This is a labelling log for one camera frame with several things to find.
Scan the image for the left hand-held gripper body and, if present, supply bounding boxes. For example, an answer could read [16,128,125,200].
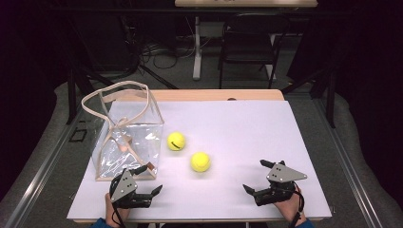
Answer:
[109,169,153,209]

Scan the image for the clear plastic bag beige straps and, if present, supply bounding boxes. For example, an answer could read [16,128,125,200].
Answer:
[81,80,165,182]

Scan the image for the white table sheet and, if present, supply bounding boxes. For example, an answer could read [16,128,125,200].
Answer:
[67,100,333,220]

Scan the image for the left hand-held gripper black cable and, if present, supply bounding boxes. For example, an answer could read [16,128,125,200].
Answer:
[108,177,126,228]

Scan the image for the yellow tennis ball black mark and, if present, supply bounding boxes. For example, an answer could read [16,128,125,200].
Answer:
[166,131,186,152]

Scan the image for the black metal stand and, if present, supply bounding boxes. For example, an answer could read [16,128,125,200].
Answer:
[281,66,336,129]
[65,18,112,125]

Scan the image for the person's right hand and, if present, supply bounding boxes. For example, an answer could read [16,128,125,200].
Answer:
[273,186,308,228]

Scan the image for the black tripod leg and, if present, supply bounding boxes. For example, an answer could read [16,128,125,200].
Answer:
[139,64,179,90]

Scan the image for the hand-held gripper black cable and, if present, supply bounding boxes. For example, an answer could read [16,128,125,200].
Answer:
[286,181,306,228]
[108,177,126,228]

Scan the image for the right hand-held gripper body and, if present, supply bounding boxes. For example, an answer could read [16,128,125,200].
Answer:
[253,161,308,207]

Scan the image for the grey metal floor rail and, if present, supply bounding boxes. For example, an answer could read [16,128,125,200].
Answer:
[4,110,80,228]
[317,98,384,228]

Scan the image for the black folding chair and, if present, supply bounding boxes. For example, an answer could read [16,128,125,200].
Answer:
[218,12,291,89]

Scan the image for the right hand-held gripper black cable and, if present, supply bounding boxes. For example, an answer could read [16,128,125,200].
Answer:
[286,181,306,228]

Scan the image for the bundle of floor cables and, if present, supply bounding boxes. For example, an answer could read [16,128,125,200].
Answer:
[139,41,198,70]

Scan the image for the plain yellow tennis ball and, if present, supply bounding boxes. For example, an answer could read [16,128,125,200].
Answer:
[190,151,212,173]

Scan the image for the white desk with wooden top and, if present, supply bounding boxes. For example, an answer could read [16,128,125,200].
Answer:
[174,0,318,81]

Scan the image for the person's left hand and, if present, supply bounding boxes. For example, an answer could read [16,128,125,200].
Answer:
[105,193,131,228]

